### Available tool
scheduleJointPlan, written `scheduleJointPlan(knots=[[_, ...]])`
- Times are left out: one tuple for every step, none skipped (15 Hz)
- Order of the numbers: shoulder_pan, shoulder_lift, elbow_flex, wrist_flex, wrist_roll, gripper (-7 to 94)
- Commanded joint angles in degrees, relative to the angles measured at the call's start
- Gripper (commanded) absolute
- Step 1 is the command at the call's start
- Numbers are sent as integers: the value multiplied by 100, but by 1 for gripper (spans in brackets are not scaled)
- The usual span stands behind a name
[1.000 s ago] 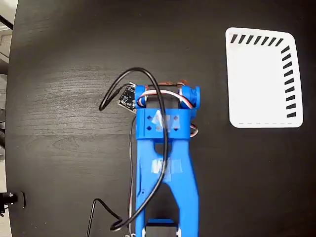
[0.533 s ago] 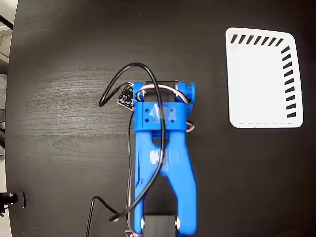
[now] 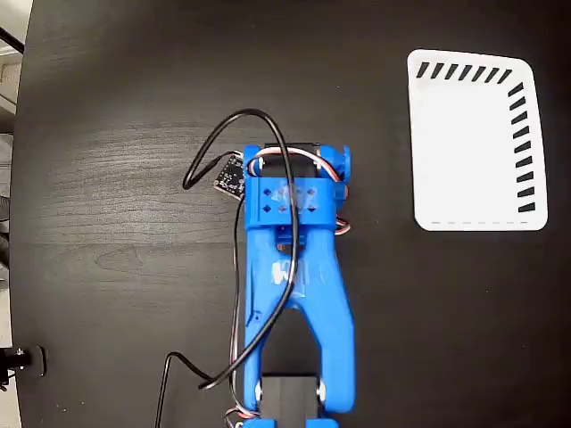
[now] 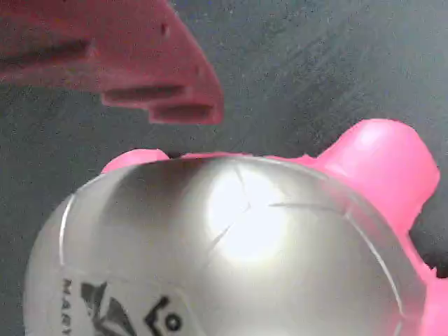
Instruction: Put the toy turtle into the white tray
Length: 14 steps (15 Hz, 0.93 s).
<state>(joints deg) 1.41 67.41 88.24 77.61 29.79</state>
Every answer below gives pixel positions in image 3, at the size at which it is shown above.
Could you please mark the black table clamp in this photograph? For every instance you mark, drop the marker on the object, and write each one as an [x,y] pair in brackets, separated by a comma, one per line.
[31,360]

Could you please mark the small camera circuit board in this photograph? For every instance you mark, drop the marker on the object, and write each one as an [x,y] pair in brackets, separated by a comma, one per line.
[229,176]

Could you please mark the black metal bar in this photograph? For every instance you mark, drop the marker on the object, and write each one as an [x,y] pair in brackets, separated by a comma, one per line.
[11,40]

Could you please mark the white plastic basket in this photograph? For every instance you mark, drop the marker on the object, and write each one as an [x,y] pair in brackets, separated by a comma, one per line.
[464,147]

